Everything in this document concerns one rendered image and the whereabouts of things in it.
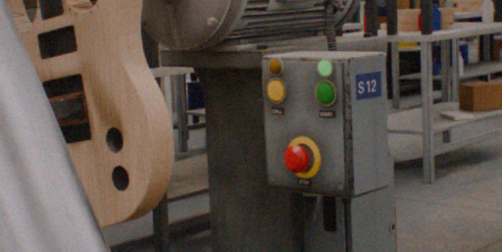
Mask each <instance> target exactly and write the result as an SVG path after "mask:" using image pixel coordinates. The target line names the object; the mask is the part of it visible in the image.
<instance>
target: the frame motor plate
mask: <svg viewBox="0 0 502 252"><path fill-rule="evenodd" d="M327 44H328V42H312V43H305V44H299V45H292V46H278V47H271V48H268V45H258V46H257V50H244V51H240V52H213V51H172V50H171V49H168V50H160V66H162V67H182V68H212V69H241V70H261V69H262V64H261V59H262V58H263V57H264V56H266V55H272V54H285V53H292V52H298V51H328V45H327ZM336 45H337V46H336V47H337V50H338V51H337V52H382V53H385V52H387V37H384V36H373V34H372V33H364V36H354V37H336Z"/></svg>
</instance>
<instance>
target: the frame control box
mask: <svg viewBox="0 0 502 252"><path fill-rule="evenodd" d="M273 57H280V58H281V59H282V60H283V61H284V72H283V74H281V76H273V75H272V74H271V73H270V72H269V70H268V62H269V60H270V59H271V58H273ZM321 58H331V59H332V61H333V64H334V73H333V74H332V77H328V78H326V77H321V76H320V74H319V73H318V70H317V64H318V62H319V61H320V59H321ZM261 64H262V83H263V100H264V136H265V154H266V174H267V187H268V188H271V189H277V190H289V191H296V192H302V194H303V195H304V220H305V222H306V223H308V224H311V223H313V222H314V221H315V219H316V215H317V214H318V211H319V208H320V202H321V200H322V197H323V195H325V196H332V197H338V198H350V199H352V198H356V197H359V196H362V195H365V194H369V193H372V192H374V191H377V190H382V189H385V188H387V187H388V185H389V182H388V126H387V98H386V69H385V55H384V53H382V52H335V51H298V52H292V53H285V54H272V55H266V56H264V57H263V58H262V59H261ZM275 80H277V81H279V82H280V83H281V84H282V86H283V87H284V96H283V98H281V100H280V101H274V100H272V98H270V96H269V94H268V86H269V84H270V82H272V81H275ZM322 82H328V83H329V84H330V85H331V86H332V88H333V90H334V98H333V99H332V102H330V103H327V104H324V103H323V102H320V100H319V98H318V97H317V94H316V90H317V87H318V86H319V85H320V83H322ZM294 145H298V146H302V147H303V148H304V150H306V151H307V152H308V154H309V157H310V160H309V163H308V168H307V170H306V171H304V172H302V173H300V174H294V173H293V172H291V171H290V170H289V169H288V168H287V166H286V165H285V163H284V152H285V150H287V148H288V147H289V146H294Z"/></svg>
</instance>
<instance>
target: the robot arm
mask: <svg viewBox="0 0 502 252"><path fill-rule="evenodd" d="M74 118H86V116H85V112H84V107H83V97H81V98H68V99H62V100H57V101H55V102H49V101H48V98H47V97H46V93H45V91H44V89H43V87H42V83H41V81H40V79H39V77H38V75H37V72H36V69H35V68H34V65H33V62H32V60H31V59H30V57H29V53H28V51H27V49H26V47H25V42H24V41H23V38H22V37H21V33H20V31H19V29H18V27H17V23H16V21H15V19H14V17H13V15H12V12H11V9H10V8H9V5H8V2H7V0H0V252H111V249H110V247H109V245H108V243H107V239H106V237H105V235H104V233H103V230H102V228H101V227H100V224H99V220H98V219H97V217H96V215H95V211H94V209H93V207H92V205H91V201H90V199H89V198H88V195H87V191H86V190H85V188H84V186H83V184H82V180H81V178H80V176H79V174H78V170H77V168H76V166H75V162H74V159H73V158H72V156H71V152H70V150H69V148H68V146H67V142H66V140H65V138H64V137H63V134H62V131H61V130H60V127H59V124H58V122H57V120H56V119H59V121H60V122H61V124H62V123H66V120H69V119H74Z"/></svg>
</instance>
